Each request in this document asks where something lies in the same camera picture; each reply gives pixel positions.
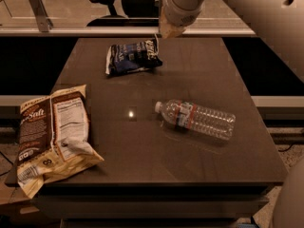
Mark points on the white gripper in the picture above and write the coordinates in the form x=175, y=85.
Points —
x=180, y=13

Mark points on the blue chip bag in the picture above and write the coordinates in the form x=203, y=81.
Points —
x=128, y=58

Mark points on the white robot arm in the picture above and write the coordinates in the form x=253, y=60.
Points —
x=280, y=24

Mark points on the brown sea salt chip bag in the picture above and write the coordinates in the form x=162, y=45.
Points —
x=53, y=143

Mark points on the black office chair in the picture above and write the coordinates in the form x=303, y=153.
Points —
x=137, y=13

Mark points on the clear plastic water bottle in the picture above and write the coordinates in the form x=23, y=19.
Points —
x=207, y=121

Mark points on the glass railing panel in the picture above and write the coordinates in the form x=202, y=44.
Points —
x=77, y=13

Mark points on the left metal railing bracket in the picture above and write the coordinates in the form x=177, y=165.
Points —
x=43, y=22

